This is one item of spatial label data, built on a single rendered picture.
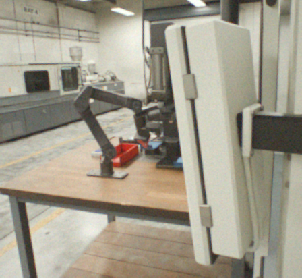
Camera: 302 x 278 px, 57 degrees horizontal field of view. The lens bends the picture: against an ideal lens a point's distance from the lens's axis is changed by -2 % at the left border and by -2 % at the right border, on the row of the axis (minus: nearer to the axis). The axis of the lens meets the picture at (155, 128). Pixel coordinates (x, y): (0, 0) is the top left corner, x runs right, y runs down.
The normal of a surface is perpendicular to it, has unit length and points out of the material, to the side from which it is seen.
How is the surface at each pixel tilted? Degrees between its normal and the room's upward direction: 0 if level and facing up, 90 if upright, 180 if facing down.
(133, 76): 90
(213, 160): 90
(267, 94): 90
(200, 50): 90
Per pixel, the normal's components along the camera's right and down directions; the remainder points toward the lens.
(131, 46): -0.37, 0.21
